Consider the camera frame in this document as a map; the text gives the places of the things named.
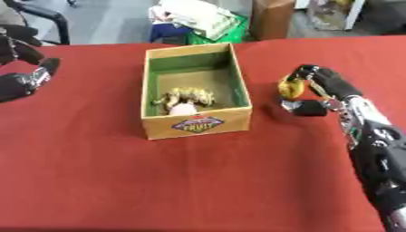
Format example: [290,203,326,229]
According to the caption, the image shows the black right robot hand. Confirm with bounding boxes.
[279,63,365,118]

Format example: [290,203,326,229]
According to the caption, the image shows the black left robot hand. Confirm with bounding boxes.
[0,35,63,103]

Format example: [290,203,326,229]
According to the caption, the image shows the yellow toy banana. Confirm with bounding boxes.
[277,73,308,100]

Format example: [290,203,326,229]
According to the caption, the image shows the tan cardboard box green inside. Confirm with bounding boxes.
[140,43,254,140]

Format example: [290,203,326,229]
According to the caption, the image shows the black chair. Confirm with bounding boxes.
[0,0,72,47]

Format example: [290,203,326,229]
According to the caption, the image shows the brown cardboard carton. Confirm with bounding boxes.
[248,0,297,42]

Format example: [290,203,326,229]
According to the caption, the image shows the green crate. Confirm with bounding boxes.
[184,14,251,45]

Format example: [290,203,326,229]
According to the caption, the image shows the pink round toy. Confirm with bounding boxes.
[168,102,200,116]

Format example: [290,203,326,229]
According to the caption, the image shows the blue and white bag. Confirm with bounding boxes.
[147,4,194,44]

